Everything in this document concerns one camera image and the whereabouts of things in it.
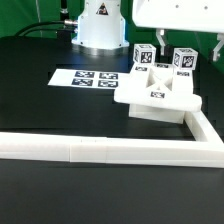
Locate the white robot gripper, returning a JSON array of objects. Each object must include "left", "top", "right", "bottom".
[{"left": 132, "top": 0, "right": 224, "bottom": 62}]

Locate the white tagged cube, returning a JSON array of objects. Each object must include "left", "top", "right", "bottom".
[
  {"left": 172, "top": 48, "right": 198, "bottom": 70},
  {"left": 133, "top": 44, "right": 156, "bottom": 64}
]

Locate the white chair back frame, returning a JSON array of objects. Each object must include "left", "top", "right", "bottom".
[{"left": 114, "top": 63, "right": 202, "bottom": 112}]

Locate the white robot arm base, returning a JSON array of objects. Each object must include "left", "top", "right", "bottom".
[{"left": 72, "top": 0, "right": 129, "bottom": 56}]

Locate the white marker sheet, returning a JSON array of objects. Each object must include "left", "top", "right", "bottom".
[{"left": 48, "top": 69, "right": 130, "bottom": 89}]

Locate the white U-shaped fixture frame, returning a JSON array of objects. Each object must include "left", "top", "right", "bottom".
[{"left": 0, "top": 112, "right": 224, "bottom": 168}]

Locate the black cable bundle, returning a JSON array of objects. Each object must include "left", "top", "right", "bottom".
[{"left": 13, "top": 19, "right": 79, "bottom": 38}]

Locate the black antenna post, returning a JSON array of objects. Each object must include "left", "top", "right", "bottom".
[{"left": 57, "top": 0, "right": 71, "bottom": 42}]

